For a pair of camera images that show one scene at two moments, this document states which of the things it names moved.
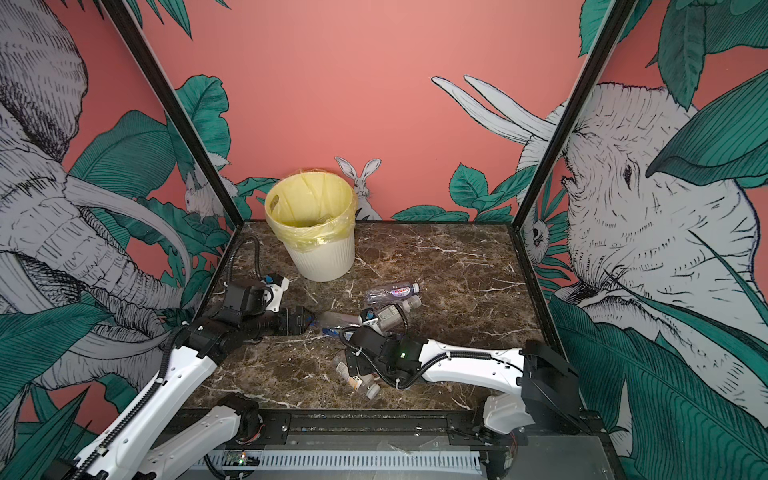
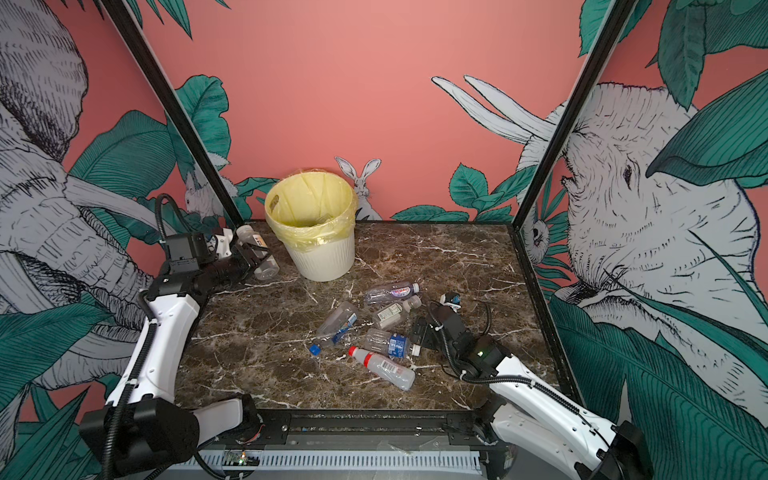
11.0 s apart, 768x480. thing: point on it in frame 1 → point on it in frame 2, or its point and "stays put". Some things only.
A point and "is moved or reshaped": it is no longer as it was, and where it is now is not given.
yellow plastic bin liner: x=310 y=210 stays put
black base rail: x=413 y=428 stays put
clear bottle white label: x=389 y=318 stays put
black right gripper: x=362 y=367 → x=427 y=339
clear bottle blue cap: x=332 y=330 is moved or reshaped
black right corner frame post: x=618 y=17 stays put
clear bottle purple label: x=393 y=293 stays put
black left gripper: x=288 y=328 → x=246 y=261
